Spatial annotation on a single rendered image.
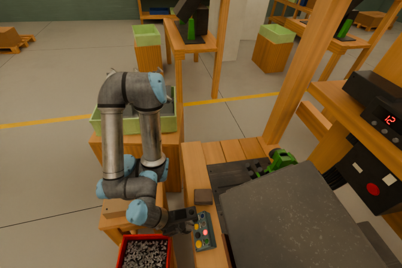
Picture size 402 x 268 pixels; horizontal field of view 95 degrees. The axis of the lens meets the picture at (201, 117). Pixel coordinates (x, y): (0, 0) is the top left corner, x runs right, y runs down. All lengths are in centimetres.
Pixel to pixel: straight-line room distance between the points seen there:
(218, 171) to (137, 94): 71
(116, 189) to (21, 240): 168
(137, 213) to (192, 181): 49
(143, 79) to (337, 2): 81
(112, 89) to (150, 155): 33
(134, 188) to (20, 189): 204
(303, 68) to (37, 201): 252
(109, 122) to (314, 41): 93
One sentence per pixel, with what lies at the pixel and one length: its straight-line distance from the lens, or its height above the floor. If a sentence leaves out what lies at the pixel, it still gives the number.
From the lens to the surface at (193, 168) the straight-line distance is 117.
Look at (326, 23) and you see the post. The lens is 102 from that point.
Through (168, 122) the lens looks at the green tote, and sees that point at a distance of 144.
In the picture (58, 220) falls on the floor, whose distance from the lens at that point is 233.
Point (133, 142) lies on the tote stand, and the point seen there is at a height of 79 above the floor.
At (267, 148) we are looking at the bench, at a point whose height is 88.
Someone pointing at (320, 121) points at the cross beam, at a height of 127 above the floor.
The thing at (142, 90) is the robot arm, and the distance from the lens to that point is 69.
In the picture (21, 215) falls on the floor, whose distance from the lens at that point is 255.
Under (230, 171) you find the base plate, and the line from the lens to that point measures 119.
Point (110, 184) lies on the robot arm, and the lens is 80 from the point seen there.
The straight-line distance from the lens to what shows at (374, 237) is 90.
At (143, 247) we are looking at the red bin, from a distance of 106.
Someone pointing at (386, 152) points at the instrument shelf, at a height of 153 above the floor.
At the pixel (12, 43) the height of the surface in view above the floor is 20.
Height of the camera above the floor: 190
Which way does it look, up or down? 42 degrees down
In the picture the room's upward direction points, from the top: 4 degrees clockwise
